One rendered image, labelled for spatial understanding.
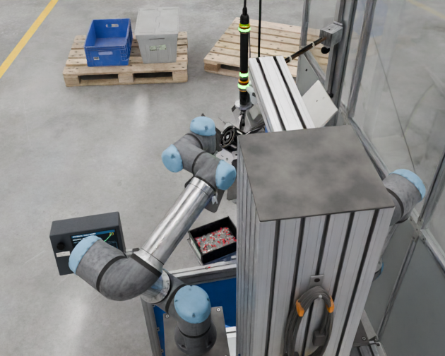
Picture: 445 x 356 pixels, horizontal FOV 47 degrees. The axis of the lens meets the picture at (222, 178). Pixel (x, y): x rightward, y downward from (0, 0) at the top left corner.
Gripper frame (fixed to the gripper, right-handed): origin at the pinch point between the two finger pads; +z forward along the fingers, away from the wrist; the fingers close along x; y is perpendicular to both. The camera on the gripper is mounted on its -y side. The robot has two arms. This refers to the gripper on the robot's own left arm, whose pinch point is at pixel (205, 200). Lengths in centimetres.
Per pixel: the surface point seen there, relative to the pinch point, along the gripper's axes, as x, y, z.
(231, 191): 15.4, -30.3, 27.1
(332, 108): 67, -54, 8
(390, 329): 95, -1, 117
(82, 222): -46, -17, 19
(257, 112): 41, -84, 27
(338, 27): 79, -86, -15
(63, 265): -56, -7, 31
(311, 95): 64, -72, 12
